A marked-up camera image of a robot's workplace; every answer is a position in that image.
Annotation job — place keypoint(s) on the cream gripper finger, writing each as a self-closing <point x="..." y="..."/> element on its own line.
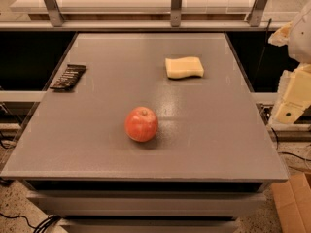
<point x="293" y="95"/>
<point x="280" y="37"/>

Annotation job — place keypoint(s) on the yellow sponge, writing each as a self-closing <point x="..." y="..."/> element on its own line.
<point x="184" y="67"/>

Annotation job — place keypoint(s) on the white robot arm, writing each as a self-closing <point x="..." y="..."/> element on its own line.
<point x="299" y="44"/>

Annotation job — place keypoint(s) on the red apple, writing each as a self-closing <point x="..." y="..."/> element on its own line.
<point x="141" y="124"/>

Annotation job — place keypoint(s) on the cardboard box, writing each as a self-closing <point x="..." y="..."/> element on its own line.
<point x="293" y="203"/>

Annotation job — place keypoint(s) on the grey drawer cabinet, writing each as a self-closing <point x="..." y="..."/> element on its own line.
<point x="152" y="206"/>

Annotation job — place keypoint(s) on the metal frame railing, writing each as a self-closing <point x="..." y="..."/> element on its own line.
<point x="142" y="15"/>

